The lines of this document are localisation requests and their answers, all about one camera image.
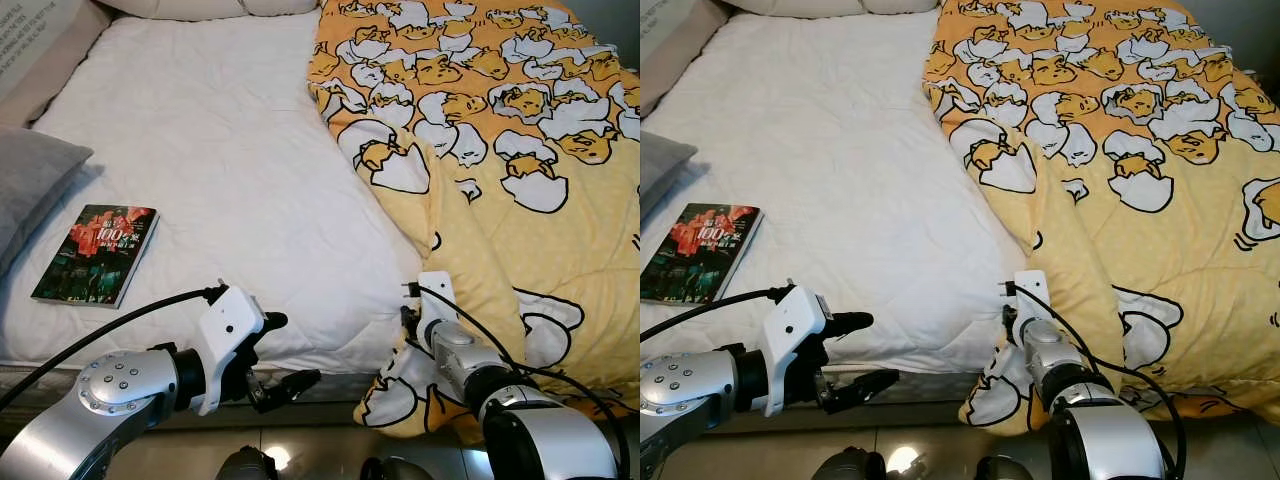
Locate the grey robot leg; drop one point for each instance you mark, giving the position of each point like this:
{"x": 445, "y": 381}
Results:
{"x": 1010, "y": 470}
{"x": 400, "y": 470}
{"x": 245, "y": 465}
{"x": 848, "y": 465}

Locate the grey left robot leg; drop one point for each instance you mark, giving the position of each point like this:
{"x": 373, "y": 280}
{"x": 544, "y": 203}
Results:
{"x": 245, "y": 465}
{"x": 848, "y": 465}

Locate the white quilted mattress pad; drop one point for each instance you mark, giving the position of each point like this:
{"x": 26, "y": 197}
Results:
{"x": 850, "y": 130}
{"x": 230, "y": 130}

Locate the yellow cartoon egg blanket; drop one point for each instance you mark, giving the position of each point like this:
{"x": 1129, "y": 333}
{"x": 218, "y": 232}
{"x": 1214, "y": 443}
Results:
{"x": 530, "y": 230}
{"x": 1150, "y": 230}

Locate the dark cover book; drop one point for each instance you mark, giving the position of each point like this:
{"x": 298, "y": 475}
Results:
{"x": 95, "y": 255}
{"x": 700, "y": 255}

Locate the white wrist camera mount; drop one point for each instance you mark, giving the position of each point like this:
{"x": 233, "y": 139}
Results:
{"x": 1030, "y": 300}
{"x": 225, "y": 340}
{"x": 437, "y": 300}
{"x": 795, "y": 340}

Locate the grey quilted mattress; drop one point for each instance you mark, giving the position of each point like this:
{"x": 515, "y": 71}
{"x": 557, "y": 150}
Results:
{"x": 930, "y": 388}
{"x": 340, "y": 386}

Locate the grey right robot leg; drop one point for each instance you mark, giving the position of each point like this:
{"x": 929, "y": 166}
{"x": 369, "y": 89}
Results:
{"x": 1010, "y": 470}
{"x": 400, "y": 470}

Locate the grey pillow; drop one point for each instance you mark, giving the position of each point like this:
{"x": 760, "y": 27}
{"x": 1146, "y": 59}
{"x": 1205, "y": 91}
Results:
{"x": 35, "y": 180}
{"x": 662, "y": 170}

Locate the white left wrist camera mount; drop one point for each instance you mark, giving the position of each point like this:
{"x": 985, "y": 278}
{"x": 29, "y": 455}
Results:
{"x": 795, "y": 340}
{"x": 225, "y": 340}

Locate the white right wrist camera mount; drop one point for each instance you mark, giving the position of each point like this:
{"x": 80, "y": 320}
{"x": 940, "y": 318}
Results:
{"x": 1030, "y": 300}
{"x": 437, "y": 300}

